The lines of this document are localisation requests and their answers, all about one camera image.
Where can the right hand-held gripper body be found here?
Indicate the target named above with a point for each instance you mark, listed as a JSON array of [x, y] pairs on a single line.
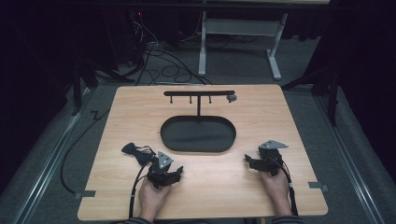
[[270, 157]]

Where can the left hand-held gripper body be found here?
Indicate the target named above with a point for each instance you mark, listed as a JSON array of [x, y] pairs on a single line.
[[162, 169]]

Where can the person's left hand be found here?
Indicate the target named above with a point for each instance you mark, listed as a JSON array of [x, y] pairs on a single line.
[[152, 199]]

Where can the person's right hand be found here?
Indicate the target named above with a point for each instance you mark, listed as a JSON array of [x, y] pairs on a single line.
[[275, 189]]

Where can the black stand with oval tray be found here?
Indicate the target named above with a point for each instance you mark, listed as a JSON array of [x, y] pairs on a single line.
[[198, 133]]

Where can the grey tape strip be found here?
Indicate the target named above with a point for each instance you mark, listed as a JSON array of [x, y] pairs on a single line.
[[84, 194], [318, 186]]

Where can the small grey hanging item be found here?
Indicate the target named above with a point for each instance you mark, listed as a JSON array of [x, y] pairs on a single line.
[[231, 98]]

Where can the black tripod stand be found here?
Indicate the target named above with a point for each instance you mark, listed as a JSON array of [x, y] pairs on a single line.
[[333, 93], [81, 77]]

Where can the metal floor rail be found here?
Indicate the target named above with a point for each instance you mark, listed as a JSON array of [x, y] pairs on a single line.
[[46, 168], [348, 155]]

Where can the white metal desk frame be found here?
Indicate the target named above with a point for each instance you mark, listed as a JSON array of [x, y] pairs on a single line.
[[241, 27]]

